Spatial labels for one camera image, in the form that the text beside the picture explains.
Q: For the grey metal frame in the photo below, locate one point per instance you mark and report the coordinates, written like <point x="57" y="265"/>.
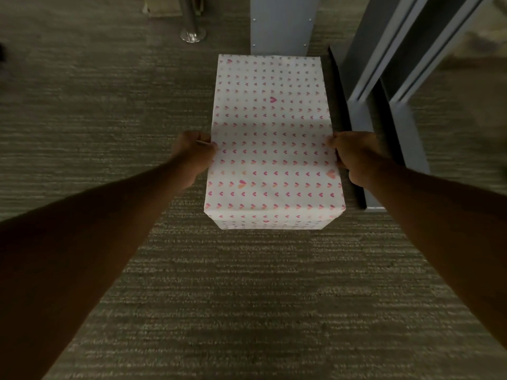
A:
<point x="390" y="94"/>

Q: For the person's right hand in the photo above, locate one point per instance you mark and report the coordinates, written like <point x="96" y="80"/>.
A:
<point x="355" y="157"/>

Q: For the person's right forearm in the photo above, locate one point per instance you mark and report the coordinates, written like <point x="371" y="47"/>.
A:
<point x="443" y="229"/>

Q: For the person's right thumb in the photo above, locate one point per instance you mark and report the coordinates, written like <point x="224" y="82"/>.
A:
<point x="333" y="141"/>

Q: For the chrome table leg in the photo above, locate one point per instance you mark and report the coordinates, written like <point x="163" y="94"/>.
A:
<point x="191" y="19"/>

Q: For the grey metal cabinet panel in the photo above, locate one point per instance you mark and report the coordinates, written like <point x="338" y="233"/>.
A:
<point x="283" y="23"/>

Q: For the heart-patterned gift-wrapped box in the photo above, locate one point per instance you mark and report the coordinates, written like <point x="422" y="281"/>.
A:
<point x="273" y="142"/>

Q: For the person's left forearm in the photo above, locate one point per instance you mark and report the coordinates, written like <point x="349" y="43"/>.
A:
<point x="79" y="257"/>

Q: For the person's left hand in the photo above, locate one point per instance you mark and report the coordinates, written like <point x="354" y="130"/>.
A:
<point x="193" y="156"/>

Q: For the person's left thumb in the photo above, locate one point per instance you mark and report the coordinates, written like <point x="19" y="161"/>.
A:
<point x="208" y="144"/>

